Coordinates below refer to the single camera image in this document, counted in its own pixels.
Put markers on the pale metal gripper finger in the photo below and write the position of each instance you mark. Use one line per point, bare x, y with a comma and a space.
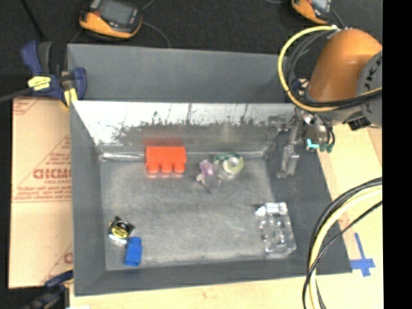
294, 163
283, 163

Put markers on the clear jar with green label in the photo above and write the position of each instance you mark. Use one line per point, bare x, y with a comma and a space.
230, 166

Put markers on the clear plastic box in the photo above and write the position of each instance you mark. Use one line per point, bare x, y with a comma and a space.
276, 230

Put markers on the purple and clear plastic piece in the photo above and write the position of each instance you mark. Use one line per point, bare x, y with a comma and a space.
207, 174

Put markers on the red-orange toy building block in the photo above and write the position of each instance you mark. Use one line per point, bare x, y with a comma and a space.
165, 159

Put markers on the grey metal bin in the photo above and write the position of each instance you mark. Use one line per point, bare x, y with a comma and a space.
180, 224

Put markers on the blue toy building block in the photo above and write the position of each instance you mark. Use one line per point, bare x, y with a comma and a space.
133, 252

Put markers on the black and yellow tape measure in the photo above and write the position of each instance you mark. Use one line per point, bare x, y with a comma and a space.
119, 230

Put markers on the brown cardboard board red print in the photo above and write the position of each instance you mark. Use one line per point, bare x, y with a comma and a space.
38, 159

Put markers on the black cylinder on white bracket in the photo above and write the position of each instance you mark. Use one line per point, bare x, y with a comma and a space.
358, 123

